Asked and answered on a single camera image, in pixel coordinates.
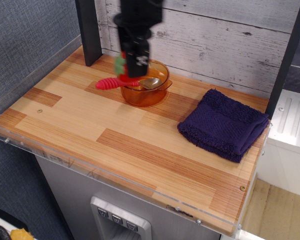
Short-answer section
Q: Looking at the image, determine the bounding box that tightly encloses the white toy sink counter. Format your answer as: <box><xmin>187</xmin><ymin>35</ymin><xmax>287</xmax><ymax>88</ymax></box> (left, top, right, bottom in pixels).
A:
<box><xmin>256</xmin><ymin>90</ymin><xmax>300</xmax><ymax>195</ymax></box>

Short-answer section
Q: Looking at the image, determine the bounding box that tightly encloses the clear acrylic table edge guard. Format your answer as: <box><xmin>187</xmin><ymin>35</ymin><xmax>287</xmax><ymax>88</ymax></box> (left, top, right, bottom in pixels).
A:
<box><xmin>0</xmin><ymin>47</ymin><xmax>267</xmax><ymax>237</ymax></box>

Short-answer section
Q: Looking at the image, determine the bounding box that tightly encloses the purple folded towel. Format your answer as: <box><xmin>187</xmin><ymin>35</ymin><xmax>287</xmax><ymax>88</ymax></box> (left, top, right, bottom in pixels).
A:
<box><xmin>177</xmin><ymin>89</ymin><xmax>269</xmax><ymax>163</ymax></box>

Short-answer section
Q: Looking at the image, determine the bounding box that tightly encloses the black vertical post left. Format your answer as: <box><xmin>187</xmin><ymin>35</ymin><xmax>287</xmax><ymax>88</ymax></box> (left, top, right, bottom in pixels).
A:
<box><xmin>75</xmin><ymin>0</ymin><xmax>103</xmax><ymax>67</ymax></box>

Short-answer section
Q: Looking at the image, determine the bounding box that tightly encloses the black vertical post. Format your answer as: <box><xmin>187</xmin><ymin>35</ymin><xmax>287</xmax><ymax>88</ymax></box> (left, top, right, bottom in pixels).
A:
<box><xmin>265</xmin><ymin>8</ymin><xmax>300</xmax><ymax>120</ymax></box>
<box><xmin>75</xmin><ymin>0</ymin><xmax>103</xmax><ymax>67</ymax></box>

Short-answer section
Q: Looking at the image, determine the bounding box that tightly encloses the amber glass pot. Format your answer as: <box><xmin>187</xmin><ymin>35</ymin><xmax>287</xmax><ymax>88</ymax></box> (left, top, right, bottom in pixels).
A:
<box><xmin>120</xmin><ymin>60</ymin><xmax>172</xmax><ymax>107</ymax></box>

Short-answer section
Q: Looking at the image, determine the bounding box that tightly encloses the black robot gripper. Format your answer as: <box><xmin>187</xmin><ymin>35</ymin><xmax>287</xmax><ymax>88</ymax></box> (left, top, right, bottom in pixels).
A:
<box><xmin>113</xmin><ymin>12</ymin><xmax>151</xmax><ymax>78</ymax></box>

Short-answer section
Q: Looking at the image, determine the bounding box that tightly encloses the red handled metal spoon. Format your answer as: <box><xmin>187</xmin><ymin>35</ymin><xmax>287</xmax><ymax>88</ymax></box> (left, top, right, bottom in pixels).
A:
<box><xmin>95</xmin><ymin>77</ymin><xmax>163</xmax><ymax>90</ymax></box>

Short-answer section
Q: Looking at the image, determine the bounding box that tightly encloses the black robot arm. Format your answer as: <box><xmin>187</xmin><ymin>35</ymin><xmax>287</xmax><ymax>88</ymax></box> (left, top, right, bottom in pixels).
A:
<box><xmin>113</xmin><ymin>0</ymin><xmax>163</xmax><ymax>79</ymax></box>

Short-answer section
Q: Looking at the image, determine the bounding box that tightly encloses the black vertical post right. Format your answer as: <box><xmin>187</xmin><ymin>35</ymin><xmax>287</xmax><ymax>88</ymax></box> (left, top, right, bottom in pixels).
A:
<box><xmin>265</xmin><ymin>8</ymin><xmax>300</xmax><ymax>120</ymax></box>

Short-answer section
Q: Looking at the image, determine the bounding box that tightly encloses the grey toy fridge cabinet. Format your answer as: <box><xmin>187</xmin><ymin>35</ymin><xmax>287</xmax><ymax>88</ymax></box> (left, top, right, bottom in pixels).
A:
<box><xmin>36</xmin><ymin>156</ymin><xmax>221</xmax><ymax>240</ymax></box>

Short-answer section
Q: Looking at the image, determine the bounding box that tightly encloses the silver water dispenser panel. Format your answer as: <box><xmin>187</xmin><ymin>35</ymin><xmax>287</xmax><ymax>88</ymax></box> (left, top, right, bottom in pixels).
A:
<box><xmin>90</xmin><ymin>196</ymin><xmax>153</xmax><ymax>240</ymax></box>

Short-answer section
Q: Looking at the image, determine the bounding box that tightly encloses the yellow object bottom left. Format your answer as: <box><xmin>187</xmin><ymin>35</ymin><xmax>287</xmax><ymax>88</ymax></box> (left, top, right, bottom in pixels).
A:
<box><xmin>10</xmin><ymin>228</ymin><xmax>35</xmax><ymax>240</ymax></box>

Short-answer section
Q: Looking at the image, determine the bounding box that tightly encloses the red toy strawberry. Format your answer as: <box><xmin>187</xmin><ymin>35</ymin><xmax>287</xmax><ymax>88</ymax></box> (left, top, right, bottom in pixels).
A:
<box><xmin>114</xmin><ymin>51</ymin><xmax>130</xmax><ymax>85</ymax></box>

